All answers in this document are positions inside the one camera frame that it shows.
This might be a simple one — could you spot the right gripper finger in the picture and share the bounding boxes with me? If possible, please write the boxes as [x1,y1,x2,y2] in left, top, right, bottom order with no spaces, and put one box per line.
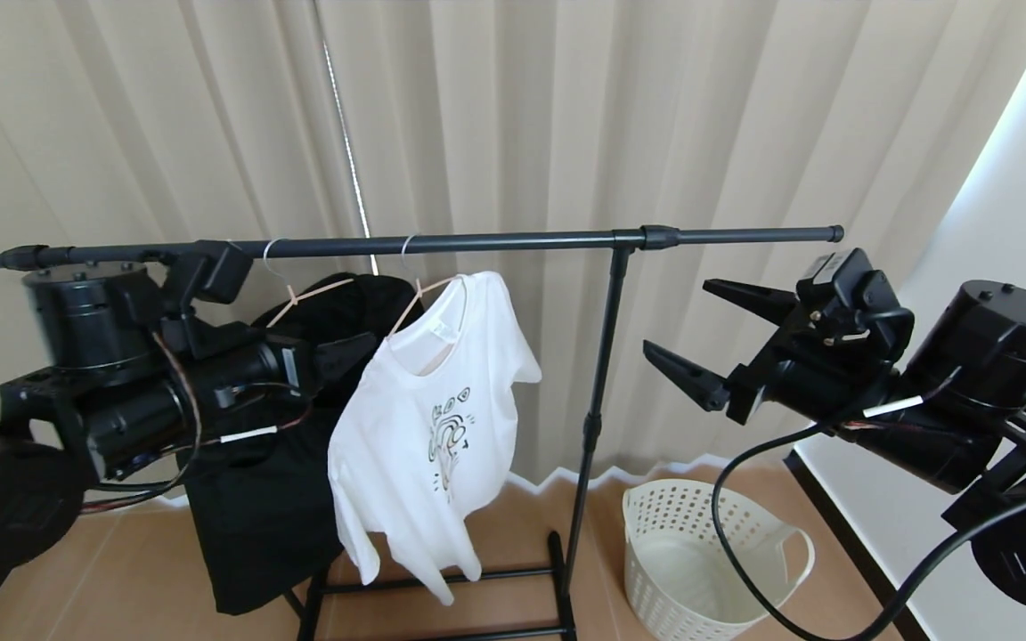
[702,278,799,327]
[642,339,733,413]

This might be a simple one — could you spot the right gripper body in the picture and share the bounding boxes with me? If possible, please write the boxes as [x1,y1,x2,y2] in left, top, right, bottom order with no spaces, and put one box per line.
[724,303,901,426]

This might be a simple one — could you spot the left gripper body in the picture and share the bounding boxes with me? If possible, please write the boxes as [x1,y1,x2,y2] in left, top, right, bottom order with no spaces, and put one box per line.
[84,340,320,482]

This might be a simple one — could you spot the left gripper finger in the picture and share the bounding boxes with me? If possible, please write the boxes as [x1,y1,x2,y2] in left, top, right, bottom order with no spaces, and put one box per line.
[315,331,377,385]

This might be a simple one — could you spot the pink clothes hanger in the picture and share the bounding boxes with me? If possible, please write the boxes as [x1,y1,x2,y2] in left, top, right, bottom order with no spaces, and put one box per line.
[386,234,469,377]
[262,238,358,330]

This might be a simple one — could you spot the white printed garment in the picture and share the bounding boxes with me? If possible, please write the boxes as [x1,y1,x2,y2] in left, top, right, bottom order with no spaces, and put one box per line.
[327,271,543,607]

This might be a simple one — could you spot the black shorts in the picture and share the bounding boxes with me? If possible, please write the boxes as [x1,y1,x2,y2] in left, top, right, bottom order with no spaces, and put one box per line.
[182,272,427,616]

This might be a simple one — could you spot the white laundry basket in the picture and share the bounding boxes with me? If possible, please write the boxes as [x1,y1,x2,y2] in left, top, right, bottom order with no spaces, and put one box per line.
[622,479,817,641]

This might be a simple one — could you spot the black clothes rack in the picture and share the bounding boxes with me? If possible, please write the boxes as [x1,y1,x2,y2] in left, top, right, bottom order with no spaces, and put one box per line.
[0,225,845,641]

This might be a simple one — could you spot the beige curtain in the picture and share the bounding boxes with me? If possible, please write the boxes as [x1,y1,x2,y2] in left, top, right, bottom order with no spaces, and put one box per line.
[0,0,1026,499]

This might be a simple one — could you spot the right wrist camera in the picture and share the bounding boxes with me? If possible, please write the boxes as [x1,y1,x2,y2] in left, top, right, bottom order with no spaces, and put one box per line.
[795,248,916,364]

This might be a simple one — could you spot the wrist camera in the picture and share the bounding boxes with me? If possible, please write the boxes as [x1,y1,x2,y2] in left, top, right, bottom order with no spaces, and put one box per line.
[795,248,916,364]
[160,240,255,359]

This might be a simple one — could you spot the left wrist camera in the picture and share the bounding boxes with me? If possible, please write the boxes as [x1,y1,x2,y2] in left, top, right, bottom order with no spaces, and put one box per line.
[160,240,255,359]

